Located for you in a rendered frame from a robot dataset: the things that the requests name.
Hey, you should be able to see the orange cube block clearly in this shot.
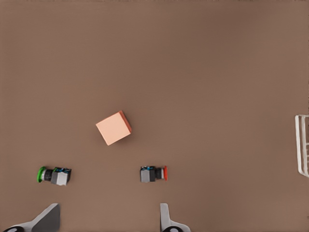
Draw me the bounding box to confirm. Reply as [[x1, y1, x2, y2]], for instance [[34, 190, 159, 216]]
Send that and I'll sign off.
[[95, 110, 132, 146]]

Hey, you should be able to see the green button switch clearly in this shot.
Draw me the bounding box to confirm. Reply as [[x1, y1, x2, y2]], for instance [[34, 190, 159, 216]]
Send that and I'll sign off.
[[37, 166, 72, 187]]

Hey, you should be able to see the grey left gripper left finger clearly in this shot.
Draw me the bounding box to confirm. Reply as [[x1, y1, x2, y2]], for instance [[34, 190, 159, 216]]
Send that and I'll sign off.
[[1, 203, 61, 232]]

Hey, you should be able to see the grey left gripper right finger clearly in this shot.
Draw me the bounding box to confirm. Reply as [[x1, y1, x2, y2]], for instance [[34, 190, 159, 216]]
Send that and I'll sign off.
[[159, 203, 191, 232]]

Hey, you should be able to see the red button switch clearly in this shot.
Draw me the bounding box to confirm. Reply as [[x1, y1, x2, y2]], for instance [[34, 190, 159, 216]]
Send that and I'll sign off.
[[140, 165, 169, 183]]

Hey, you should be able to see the white wire shelf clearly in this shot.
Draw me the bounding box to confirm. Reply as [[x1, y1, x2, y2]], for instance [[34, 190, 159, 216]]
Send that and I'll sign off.
[[295, 114, 309, 179]]

